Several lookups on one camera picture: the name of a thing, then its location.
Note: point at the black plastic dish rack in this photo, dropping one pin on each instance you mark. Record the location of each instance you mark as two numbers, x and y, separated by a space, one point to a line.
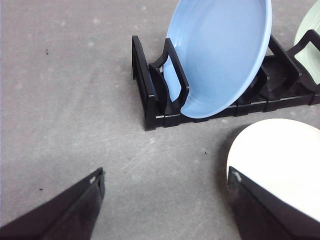
162 89

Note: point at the white plate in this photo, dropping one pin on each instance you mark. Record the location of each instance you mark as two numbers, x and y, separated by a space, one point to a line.
283 157

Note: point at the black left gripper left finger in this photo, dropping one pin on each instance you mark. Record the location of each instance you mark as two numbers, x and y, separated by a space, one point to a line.
71 216

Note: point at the blue plate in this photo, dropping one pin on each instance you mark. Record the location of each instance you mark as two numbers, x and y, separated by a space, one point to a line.
221 46

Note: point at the light green plate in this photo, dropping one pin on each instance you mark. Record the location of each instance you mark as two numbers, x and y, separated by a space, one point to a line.
308 59

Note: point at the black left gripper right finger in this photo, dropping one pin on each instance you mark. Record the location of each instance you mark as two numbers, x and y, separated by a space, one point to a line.
262 216

